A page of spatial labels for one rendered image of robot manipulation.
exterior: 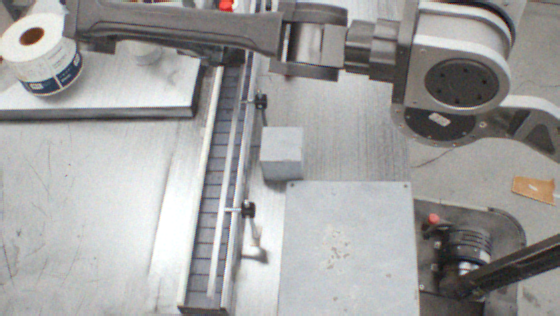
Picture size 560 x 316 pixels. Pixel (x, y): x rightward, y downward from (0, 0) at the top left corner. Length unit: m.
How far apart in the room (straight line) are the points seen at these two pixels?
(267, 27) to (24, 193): 0.98
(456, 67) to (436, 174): 1.69
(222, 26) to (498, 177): 1.82
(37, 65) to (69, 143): 0.23
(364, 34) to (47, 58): 1.06
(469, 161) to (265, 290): 1.42
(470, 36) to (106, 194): 1.02
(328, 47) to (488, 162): 1.79
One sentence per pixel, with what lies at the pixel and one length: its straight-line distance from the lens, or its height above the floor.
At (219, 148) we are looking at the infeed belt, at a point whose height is 0.88.
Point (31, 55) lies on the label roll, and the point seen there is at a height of 1.02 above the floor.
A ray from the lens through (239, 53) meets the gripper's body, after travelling 1.37.
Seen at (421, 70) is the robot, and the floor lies 1.46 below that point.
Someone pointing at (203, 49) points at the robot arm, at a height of 1.17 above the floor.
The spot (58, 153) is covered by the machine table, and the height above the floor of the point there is 0.83.
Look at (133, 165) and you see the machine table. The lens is 1.45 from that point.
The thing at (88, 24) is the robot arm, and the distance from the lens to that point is 0.82.
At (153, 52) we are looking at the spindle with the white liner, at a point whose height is 0.91.
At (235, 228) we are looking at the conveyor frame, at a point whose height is 0.88.
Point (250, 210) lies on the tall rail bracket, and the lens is 1.14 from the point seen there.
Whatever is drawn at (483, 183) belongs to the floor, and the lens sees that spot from 2.36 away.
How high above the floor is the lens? 1.96
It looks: 56 degrees down
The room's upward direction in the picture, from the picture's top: 9 degrees counter-clockwise
